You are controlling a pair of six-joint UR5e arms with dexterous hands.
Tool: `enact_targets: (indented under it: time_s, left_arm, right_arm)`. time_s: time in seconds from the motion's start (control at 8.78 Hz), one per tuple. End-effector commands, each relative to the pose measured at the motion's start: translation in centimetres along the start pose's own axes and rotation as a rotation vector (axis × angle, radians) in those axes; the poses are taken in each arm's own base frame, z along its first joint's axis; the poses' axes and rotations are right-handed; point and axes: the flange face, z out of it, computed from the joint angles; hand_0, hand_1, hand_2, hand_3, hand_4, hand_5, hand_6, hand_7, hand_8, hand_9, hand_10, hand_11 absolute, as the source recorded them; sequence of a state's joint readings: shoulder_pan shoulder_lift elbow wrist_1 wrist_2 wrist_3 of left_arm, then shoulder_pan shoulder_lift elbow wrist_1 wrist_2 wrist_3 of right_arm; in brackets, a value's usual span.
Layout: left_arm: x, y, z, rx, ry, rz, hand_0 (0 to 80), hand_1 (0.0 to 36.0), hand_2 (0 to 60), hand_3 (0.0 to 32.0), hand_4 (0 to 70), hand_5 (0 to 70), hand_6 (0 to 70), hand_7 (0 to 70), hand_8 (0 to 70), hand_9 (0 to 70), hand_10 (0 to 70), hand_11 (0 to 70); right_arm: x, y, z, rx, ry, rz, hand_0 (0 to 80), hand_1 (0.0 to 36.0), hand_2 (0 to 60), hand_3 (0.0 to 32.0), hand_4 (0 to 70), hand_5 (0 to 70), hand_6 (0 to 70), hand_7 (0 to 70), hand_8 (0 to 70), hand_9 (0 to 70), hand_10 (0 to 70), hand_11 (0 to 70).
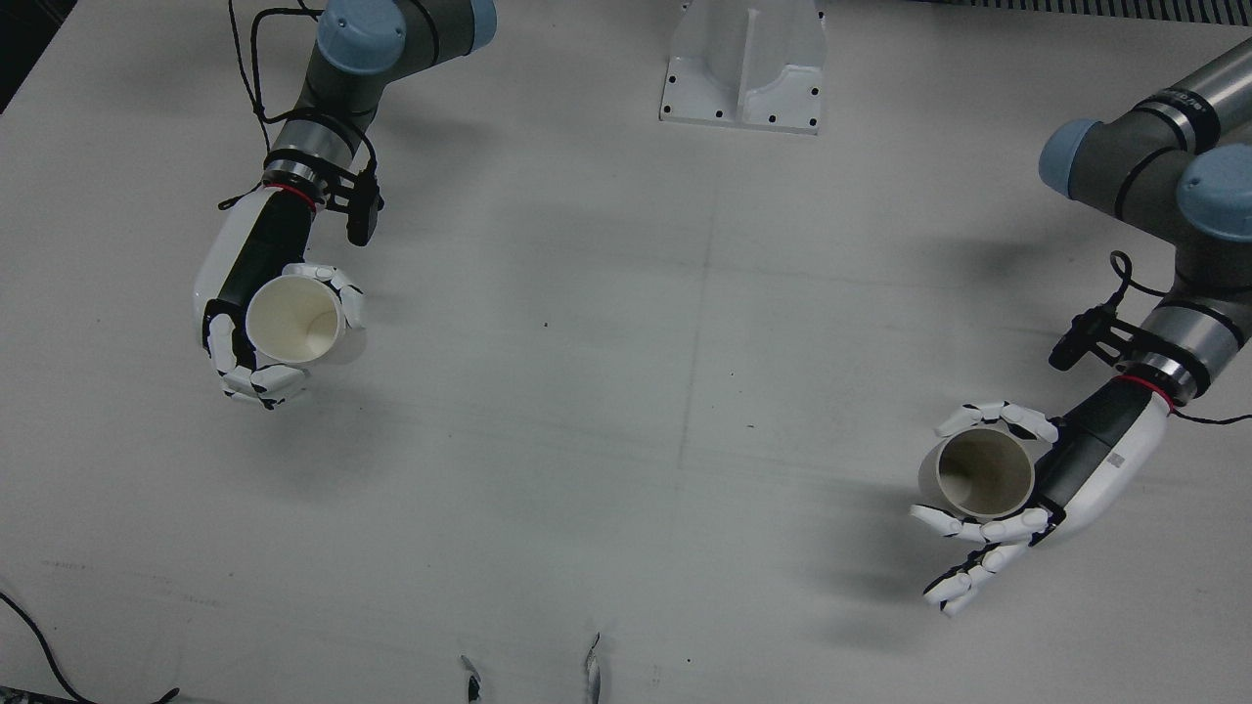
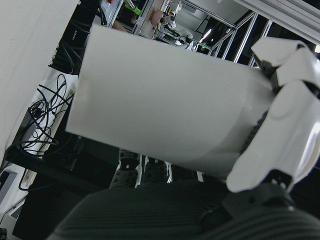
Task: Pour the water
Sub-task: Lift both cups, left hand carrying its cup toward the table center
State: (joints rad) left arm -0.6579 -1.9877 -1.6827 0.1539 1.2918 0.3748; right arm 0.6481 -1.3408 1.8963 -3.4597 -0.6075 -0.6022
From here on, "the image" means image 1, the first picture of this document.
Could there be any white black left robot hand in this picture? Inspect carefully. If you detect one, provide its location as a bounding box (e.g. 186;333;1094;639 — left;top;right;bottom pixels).
910;376;1173;619

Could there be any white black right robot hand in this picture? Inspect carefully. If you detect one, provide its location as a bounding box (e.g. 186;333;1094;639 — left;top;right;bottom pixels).
193;182;370;410

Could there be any white paper cup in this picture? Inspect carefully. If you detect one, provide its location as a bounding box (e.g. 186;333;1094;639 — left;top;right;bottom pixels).
245;275;368;368

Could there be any beige paper cup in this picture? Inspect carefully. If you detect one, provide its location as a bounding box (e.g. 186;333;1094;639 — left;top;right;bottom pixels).
917;427;1036;521

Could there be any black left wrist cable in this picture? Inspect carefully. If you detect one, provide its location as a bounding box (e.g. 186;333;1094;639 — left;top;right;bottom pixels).
1110;250;1252;427

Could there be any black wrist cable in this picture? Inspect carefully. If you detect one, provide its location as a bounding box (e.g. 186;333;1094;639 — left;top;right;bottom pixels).
1110;250;1252;427
217;0;326;212

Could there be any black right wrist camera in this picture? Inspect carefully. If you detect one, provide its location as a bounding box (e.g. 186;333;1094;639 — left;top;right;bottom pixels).
323;161;384;247

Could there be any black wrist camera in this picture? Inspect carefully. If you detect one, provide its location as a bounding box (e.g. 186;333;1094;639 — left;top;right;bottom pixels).
1049;303;1136;373
323;161;384;247

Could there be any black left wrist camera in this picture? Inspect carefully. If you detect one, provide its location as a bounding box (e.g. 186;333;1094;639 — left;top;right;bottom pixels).
1049;303;1136;373

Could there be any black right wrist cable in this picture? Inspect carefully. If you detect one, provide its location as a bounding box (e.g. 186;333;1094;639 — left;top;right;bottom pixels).
217;0;326;212

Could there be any long black table cable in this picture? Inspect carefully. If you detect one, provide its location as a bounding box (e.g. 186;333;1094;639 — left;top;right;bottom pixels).
0;592;182;704

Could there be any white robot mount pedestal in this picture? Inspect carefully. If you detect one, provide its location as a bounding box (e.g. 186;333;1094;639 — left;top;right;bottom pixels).
659;0;827;135

